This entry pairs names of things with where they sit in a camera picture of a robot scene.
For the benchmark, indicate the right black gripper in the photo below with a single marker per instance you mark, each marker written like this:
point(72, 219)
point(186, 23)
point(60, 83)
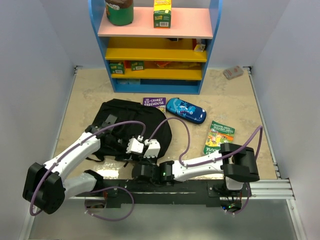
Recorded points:
point(143, 160)

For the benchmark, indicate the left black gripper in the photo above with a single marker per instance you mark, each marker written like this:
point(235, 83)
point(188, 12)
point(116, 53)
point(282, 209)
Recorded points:
point(119, 156)

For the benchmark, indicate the black backpack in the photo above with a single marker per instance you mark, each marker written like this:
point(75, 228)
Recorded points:
point(118, 110)

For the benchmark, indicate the purple 52-storey treehouse book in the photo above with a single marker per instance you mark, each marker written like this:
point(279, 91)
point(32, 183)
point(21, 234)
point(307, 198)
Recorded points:
point(156, 102)

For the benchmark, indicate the green 104-storey treehouse book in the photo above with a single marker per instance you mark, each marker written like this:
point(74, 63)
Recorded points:
point(218, 134)

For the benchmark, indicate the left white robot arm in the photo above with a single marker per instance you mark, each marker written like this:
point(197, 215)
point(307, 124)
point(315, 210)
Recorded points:
point(46, 185)

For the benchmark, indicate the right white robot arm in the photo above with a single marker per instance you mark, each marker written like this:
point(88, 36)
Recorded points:
point(237, 164)

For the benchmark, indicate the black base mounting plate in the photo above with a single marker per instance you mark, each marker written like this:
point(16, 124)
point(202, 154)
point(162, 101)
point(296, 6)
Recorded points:
point(208, 192)

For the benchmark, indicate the blue shark pencil case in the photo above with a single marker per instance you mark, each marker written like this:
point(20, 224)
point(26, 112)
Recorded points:
point(186, 110)

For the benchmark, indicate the left small green box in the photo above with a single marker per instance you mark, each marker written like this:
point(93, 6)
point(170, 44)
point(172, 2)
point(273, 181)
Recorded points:
point(117, 68)

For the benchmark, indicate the small green box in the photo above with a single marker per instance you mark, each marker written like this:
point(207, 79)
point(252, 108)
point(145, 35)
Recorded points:
point(117, 68)
point(137, 65)

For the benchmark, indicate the right small green box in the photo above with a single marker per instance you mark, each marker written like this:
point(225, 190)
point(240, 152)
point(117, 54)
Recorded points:
point(137, 65)

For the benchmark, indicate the blue shelf unit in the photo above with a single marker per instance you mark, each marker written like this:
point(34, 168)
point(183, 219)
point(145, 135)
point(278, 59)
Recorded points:
point(140, 41)

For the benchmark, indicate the orange yellow snack packets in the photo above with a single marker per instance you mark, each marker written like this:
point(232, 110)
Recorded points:
point(176, 64)

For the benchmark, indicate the grey red packet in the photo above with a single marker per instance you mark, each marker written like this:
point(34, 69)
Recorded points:
point(233, 72)

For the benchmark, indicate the green cylindrical canister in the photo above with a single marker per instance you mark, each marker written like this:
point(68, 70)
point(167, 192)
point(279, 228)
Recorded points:
point(120, 12)

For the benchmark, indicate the yellow green carton box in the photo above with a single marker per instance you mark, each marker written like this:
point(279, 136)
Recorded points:
point(162, 14)

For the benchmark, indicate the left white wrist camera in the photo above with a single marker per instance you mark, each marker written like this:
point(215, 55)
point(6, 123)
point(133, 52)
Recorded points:
point(135, 145)

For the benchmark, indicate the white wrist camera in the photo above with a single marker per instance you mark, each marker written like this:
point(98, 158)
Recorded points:
point(135, 145)
point(153, 148)

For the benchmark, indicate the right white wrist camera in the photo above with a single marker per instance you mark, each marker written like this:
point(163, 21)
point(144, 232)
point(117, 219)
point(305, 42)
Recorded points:
point(153, 148)

